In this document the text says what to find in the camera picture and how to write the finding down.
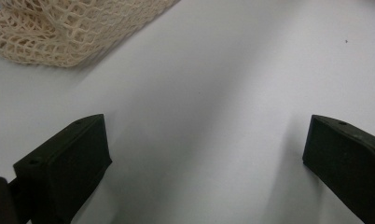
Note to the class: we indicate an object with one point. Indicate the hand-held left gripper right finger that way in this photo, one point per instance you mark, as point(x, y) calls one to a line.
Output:
point(347, 161)

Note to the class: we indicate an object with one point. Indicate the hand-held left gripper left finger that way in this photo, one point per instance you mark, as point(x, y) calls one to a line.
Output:
point(67, 165)

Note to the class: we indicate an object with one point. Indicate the beige mesh net bag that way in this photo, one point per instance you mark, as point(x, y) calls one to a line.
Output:
point(58, 28)

